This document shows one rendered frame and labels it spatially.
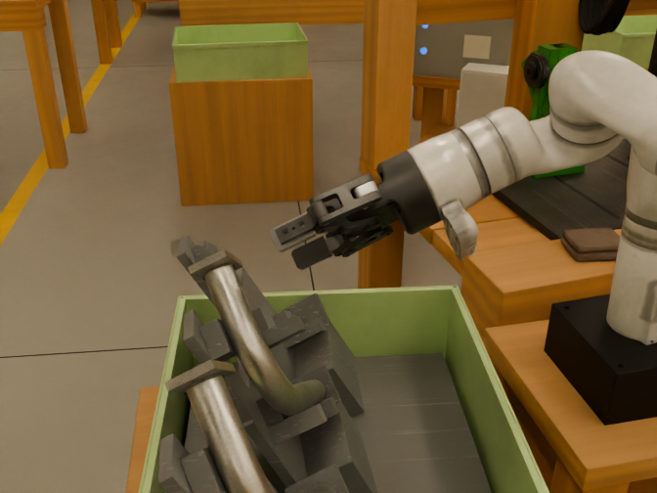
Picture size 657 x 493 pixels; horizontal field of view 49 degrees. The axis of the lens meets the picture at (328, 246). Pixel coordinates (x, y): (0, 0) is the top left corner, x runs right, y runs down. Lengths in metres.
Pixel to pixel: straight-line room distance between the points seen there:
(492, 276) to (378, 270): 0.63
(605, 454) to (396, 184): 0.52
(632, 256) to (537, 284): 0.26
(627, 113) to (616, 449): 0.51
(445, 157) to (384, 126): 1.03
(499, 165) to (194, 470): 0.37
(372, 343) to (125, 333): 1.73
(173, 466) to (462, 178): 0.34
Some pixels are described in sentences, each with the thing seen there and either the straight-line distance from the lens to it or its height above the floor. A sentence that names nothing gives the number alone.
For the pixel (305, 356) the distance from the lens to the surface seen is 1.02.
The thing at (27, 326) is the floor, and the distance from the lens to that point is 2.92.
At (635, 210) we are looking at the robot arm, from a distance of 1.01.
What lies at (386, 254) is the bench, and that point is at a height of 0.65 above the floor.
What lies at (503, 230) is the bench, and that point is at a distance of 1.47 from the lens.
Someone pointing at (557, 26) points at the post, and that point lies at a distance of 1.84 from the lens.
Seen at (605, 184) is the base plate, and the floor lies 0.90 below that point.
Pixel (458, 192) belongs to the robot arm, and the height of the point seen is 1.26.
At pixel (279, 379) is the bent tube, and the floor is 1.09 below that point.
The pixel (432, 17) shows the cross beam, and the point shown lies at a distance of 1.77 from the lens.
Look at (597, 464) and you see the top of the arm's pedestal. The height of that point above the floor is 0.85.
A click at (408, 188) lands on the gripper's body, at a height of 1.26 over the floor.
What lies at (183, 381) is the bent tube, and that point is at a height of 1.18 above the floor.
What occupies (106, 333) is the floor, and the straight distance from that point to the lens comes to 2.78.
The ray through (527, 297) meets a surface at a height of 0.88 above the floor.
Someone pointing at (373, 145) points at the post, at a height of 0.94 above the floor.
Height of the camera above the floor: 1.53
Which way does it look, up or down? 28 degrees down
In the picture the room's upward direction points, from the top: straight up
